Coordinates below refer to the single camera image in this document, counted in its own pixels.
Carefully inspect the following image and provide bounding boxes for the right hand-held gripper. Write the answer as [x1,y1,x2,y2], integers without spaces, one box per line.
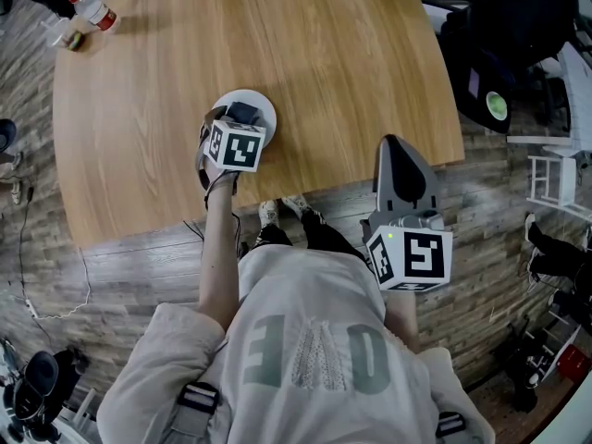
[360,133,455,293]

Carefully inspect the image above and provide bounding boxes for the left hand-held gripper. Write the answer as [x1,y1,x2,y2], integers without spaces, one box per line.
[197,101,268,190]

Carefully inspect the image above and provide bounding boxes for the white round plate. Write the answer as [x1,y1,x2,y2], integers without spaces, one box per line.
[211,89,278,150]

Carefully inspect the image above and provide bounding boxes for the person's left forearm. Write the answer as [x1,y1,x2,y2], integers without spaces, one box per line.
[197,173,242,333]

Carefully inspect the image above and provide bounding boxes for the person's right forearm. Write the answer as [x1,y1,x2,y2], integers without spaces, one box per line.
[384,288,421,355]

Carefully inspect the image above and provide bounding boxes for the person's left patterned shoe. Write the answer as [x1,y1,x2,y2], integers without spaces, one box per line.
[258,199,279,229]

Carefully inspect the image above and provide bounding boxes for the person's patterned shoe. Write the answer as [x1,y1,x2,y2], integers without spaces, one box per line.
[281,194,320,221]
[258,199,279,229]

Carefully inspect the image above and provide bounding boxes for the person's right patterned shoe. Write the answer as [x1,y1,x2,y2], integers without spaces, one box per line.
[281,194,320,221]

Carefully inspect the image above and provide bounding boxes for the person's black trousers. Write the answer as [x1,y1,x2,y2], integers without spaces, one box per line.
[249,209,372,270]

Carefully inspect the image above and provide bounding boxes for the person's light grey sweatshirt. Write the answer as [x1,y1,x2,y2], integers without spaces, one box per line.
[95,242,497,444]

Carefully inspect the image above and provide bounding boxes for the white stool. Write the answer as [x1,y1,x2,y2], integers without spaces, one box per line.
[506,134,592,224]

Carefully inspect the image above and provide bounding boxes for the round green and white object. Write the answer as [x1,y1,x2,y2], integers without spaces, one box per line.
[485,91,509,120]

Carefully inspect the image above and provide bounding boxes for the red box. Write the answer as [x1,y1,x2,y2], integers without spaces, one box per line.
[556,343,592,380]

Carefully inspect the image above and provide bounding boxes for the clear bottle with red cap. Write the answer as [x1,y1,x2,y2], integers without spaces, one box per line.
[68,0,118,33]

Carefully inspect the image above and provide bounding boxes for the clear plastic cup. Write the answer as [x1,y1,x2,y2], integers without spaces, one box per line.
[40,18,71,49]

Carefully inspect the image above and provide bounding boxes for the dark shoe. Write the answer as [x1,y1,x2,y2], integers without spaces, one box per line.
[0,118,19,154]

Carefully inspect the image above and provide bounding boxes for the black office chair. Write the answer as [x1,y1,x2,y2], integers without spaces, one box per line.
[438,0,581,134]

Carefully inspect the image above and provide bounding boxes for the black device on stand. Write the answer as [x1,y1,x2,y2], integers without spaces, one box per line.
[0,338,92,444]

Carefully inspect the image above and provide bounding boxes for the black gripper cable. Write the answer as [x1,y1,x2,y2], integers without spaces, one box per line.
[182,211,243,261]

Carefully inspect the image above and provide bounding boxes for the right backpack strap buckle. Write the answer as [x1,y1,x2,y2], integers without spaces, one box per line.
[435,411,467,438]

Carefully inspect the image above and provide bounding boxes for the backpack strap buckle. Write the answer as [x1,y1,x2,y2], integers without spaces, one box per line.
[177,381,221,415]
[435,411,467,438]

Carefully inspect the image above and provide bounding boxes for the white floor cable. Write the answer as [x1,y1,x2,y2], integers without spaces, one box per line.
[22,246,93,321]

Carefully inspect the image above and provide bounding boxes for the black floor cable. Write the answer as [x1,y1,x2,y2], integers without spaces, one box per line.
[16,173,57,349]

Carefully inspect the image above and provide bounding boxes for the left backpack strap buckle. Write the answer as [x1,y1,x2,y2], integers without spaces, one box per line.
[177,381,221,415]

